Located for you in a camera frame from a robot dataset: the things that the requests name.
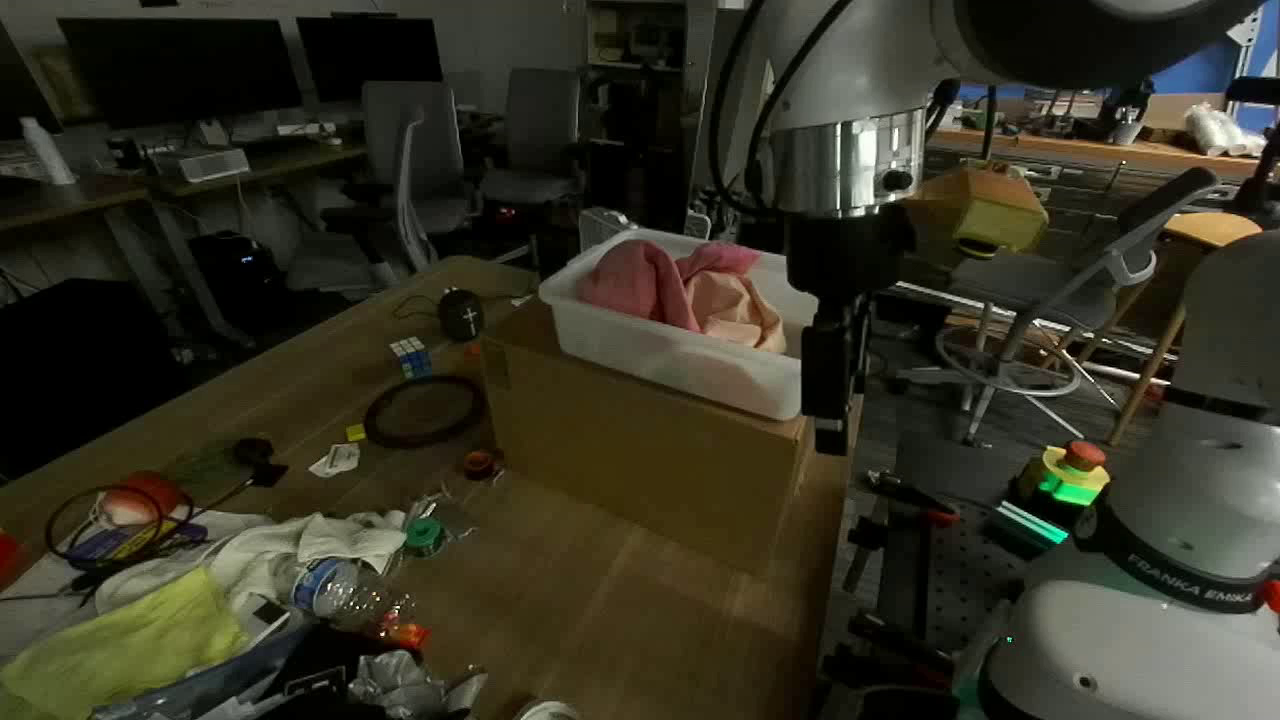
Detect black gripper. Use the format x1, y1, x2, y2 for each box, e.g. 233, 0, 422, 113
780, 209, 919, 460

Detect cream peach shirt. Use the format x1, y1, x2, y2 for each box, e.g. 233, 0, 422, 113
685, 270, 793, 356

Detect pink shirt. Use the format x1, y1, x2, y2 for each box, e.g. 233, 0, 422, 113
573, 237, 769, 338

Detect white plastic bin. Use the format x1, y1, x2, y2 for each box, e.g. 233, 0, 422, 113
538, 224, 822, 423

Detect black metal clamp stand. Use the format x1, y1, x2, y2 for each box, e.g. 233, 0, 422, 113
850, 471, 970, 672

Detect brown cardboard box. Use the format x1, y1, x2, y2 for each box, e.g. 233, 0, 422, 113
482, 291, 862, 594

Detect grey swivel chair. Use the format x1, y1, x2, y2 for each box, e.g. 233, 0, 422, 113
933, 163, 1220, 450

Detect emergency stop button box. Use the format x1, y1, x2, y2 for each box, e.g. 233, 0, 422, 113
991, 438, 1116, 553

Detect wooden back workbench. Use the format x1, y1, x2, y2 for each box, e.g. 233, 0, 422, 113
933, 126, 1267, 184

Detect small red-brown round object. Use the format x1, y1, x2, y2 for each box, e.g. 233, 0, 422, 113
458, 446, 508, 483

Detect dark storage shelf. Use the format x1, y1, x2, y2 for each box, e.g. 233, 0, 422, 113
586, 0, 702, 232

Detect black round ball object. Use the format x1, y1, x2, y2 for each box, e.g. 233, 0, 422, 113
438, 288, 490, 344

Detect grey high-back office chair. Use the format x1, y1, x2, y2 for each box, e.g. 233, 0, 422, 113
477, 65, 591, 216

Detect Rubik's cube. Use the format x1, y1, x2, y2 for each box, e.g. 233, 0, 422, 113
389, 331, 438, 381

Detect green tape roll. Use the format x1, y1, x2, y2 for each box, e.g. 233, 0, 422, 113
405, 516, 447, 559

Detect small orange-red wrapper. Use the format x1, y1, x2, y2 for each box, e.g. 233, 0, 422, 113
380, 606, 431, 655

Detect white crumpled paper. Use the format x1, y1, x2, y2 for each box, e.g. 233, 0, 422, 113
308, 440, 366, 479

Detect white cloth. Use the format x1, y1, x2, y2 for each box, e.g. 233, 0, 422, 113
195, 508, 412, 634

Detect crumpled silver plastic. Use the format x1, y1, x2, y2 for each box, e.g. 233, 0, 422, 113
347, 649, 451, 720

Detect clear plastic water bottle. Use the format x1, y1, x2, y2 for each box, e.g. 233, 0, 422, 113
271, 556, 391, 634

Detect small black knob object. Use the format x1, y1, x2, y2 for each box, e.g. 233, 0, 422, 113
233, 432, 290, 488

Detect small black computer monitor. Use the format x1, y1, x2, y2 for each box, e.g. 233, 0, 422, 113
293, 12, 447, 108

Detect white desktop device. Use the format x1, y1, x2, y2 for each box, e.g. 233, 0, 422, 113
174, 145, 256, 190

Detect wide black computer monitor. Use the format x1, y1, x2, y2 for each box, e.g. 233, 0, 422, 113
57, 12, 308, 134

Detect yellow-green cloth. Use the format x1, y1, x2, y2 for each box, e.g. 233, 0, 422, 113
0, 568, 254, 720

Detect wooden office desk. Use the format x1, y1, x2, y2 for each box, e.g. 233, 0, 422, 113
0, 135, 373, 351

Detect black cable along robot arm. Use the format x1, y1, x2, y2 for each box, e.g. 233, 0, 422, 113
703, 0, 857, 205

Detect black ring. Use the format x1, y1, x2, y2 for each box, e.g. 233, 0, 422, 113
361, 372, 491, 454

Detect grey office chair white frame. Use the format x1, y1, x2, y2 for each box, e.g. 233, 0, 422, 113
357, 77, 482, 274

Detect red headphones with cables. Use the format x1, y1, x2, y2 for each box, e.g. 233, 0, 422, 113
42, 468, 214, 579

